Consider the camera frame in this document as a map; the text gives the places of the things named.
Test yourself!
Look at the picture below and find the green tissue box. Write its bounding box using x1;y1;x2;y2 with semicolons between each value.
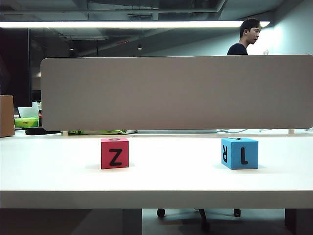
14;117;40;129

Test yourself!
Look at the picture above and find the white paper sheet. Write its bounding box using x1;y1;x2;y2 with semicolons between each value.
17;101;42;119

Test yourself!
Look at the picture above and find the red Z letter block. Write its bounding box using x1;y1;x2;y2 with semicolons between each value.
100;137;130;170

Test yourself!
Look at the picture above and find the long ceiling light strip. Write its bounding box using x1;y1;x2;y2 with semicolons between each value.
0;21;271;29

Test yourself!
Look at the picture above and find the beige desk divider panel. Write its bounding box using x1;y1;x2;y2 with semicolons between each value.
40;54;313;132

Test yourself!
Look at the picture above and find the dark monitor screen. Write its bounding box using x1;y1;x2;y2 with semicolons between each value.
0;27;33;108

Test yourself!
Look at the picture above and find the blue L letter block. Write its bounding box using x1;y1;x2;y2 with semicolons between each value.
221;137;259;170

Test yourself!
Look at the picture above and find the brown cardboard box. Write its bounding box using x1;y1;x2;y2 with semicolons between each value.
0;94;15;138

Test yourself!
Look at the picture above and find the man in dark shirt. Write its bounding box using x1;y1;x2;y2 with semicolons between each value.
226;17;261;56

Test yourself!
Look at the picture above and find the black office chair base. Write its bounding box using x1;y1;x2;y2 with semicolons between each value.
156;208;242;233

